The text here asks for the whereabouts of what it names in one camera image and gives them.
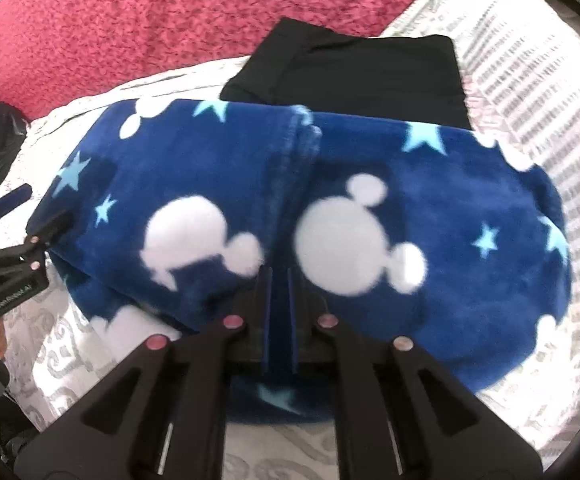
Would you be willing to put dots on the red sofa backrest cushion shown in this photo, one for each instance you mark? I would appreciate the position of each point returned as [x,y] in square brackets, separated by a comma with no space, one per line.
[145,25]

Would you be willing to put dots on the black folded garment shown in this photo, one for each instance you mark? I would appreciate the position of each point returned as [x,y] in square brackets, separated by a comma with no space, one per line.
[370,75]

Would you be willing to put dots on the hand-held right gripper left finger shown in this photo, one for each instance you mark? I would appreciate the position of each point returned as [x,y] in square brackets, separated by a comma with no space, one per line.
[268,310]

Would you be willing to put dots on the blue fleece star-print pants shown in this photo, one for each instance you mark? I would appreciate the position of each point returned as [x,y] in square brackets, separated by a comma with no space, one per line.
[210,160]

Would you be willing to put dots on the white patterned sofa cover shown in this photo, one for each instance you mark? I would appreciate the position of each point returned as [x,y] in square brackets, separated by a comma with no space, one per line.
[70,360]

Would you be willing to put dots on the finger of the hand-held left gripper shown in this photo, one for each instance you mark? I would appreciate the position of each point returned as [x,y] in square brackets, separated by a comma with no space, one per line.
[50,225]
[14,197]

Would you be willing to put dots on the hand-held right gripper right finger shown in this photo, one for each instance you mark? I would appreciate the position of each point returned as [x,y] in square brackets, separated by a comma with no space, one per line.
[292,315]

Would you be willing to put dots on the white knitted armrest cover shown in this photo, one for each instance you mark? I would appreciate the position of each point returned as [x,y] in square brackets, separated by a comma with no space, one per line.
[520,85]

